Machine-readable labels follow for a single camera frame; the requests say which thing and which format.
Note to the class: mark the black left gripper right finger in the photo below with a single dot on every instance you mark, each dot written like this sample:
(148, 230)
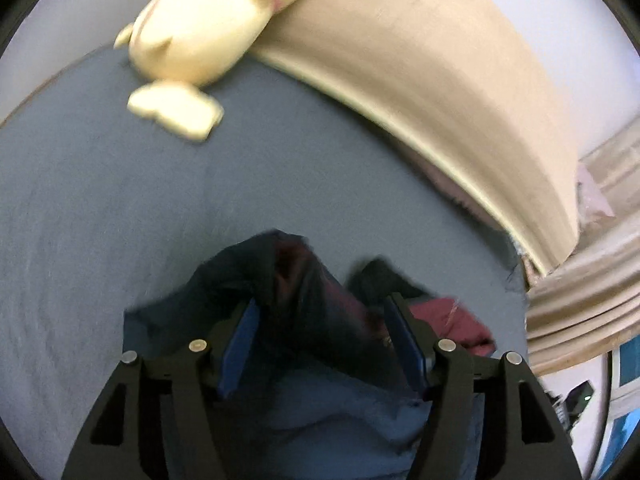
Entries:
(490, 418)

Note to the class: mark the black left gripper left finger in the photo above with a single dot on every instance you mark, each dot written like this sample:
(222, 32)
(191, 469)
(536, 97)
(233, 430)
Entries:
(162, 418)

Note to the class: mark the navy blue padded jacket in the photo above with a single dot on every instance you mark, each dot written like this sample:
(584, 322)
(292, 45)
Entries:
(323, 395)

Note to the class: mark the window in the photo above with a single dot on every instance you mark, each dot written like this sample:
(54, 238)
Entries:
(622, 416)

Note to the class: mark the beige curtain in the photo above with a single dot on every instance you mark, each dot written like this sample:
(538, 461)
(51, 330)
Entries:
(590, 305)

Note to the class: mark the beige folded blanket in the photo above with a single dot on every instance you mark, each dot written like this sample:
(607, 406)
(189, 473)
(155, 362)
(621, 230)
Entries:
(456, 83)

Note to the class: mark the yellow Pikachu plush toy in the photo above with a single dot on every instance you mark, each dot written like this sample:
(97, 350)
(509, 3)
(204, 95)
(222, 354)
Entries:
(183, 46)

